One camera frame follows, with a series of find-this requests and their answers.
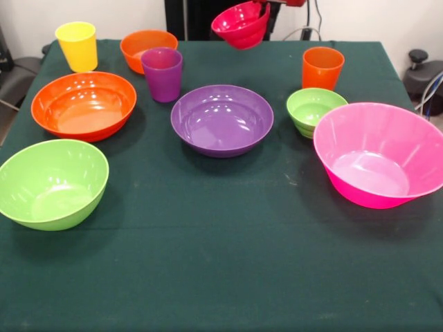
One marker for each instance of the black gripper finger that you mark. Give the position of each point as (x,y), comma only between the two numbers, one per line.
(273,17)

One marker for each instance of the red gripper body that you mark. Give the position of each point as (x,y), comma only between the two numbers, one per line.
(294,2)

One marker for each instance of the small red plastic bowl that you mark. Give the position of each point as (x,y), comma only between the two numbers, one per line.
(242,32)

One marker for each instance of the purple plastic bowl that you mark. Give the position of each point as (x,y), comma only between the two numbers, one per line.
(221,121)

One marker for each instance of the black power adapter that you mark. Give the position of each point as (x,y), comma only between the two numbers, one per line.
(306,33)

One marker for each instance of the orange plastic cup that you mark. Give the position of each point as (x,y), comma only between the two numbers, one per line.
(322,72)

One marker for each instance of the small green plastic bowl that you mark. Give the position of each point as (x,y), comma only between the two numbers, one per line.
(304,110)

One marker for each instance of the purple plastic cup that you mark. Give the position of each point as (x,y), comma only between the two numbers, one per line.
(162,79)

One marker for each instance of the small orange plastic bowl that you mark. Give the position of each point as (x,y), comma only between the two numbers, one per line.
(138,45)

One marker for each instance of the large pink plastic bowl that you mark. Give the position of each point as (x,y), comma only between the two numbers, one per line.
(373,155)

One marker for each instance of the yellow plastic cup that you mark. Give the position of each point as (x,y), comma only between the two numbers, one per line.
(78,48)

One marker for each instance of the large orange plastic bowl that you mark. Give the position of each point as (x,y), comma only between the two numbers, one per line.
(83,107)

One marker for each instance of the dark green tablecloth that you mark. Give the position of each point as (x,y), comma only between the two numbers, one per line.
(221,259)

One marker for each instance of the grey office chair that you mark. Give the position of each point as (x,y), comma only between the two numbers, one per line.
(20,74)

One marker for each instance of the large green plastic bowl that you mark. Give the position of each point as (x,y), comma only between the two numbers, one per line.
(52,183)

